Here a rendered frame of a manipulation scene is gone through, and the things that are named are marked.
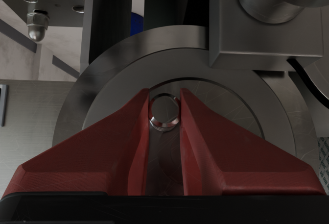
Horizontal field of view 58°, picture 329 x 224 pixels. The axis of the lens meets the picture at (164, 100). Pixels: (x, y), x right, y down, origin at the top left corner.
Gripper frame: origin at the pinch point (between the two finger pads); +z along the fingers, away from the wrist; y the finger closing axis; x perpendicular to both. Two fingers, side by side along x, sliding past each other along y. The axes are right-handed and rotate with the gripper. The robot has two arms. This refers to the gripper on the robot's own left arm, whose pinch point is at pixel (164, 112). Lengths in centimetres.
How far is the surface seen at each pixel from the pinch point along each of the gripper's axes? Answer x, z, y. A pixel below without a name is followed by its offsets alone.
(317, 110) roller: 3.6, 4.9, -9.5
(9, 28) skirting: 114, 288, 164
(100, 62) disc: 0.5, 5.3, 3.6
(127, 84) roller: 1.0, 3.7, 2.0
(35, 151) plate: 27.0, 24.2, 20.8
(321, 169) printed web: 19.1, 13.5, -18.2
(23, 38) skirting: 133, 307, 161
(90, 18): -1.2, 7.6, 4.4
